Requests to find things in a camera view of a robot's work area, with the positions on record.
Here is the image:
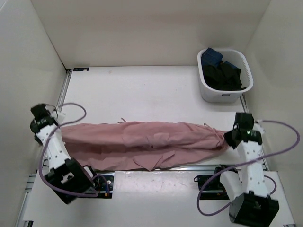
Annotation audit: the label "small blue label sticker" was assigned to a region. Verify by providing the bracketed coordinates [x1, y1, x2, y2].
[73, 67, 89, 72]

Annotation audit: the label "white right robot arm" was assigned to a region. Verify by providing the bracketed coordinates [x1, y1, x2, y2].
[213, 112, 279, 227]

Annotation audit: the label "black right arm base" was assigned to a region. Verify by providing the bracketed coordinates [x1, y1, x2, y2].
[194, 175, 229, 201]

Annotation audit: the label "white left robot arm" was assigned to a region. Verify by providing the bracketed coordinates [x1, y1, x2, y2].
[30, 104, 99, 204]

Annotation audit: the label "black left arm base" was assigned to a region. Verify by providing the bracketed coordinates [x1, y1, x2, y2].
[93, 171, 115, 199]

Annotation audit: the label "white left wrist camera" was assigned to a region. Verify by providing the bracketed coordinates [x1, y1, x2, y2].
[50, 105, 66, 124]

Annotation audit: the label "pink trousers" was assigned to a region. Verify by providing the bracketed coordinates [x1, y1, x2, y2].
[61, 122, 229, 171]

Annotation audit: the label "blue folded cloth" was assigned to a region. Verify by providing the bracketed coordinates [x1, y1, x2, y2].
[201, 48, 237, 69]

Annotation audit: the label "black clothes in basket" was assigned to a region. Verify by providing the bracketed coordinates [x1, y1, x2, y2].
[202, 63, 246, 91]

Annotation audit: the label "white plastic laundry basket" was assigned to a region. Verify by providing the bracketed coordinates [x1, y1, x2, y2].
[197, 48, 254, 103]

